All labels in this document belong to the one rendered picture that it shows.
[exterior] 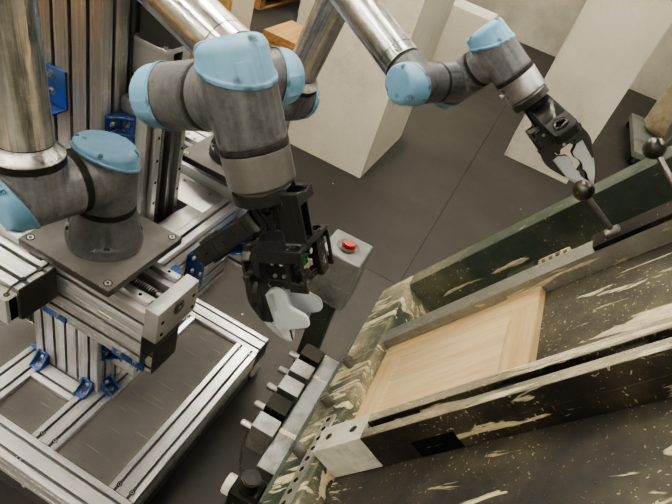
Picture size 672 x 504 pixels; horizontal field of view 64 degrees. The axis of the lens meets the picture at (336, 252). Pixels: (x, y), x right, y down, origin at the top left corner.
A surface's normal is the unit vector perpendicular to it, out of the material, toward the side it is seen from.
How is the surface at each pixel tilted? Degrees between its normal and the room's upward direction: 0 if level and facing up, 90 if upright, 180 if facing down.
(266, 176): 70
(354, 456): 90
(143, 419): 0
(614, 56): 90
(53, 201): 83
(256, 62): 62
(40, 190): 82
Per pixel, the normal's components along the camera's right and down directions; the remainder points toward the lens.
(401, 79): -0.74, 0.24
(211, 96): -0.63, 0.42
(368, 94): -0.41, 0.48
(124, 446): 0.28, -0.74
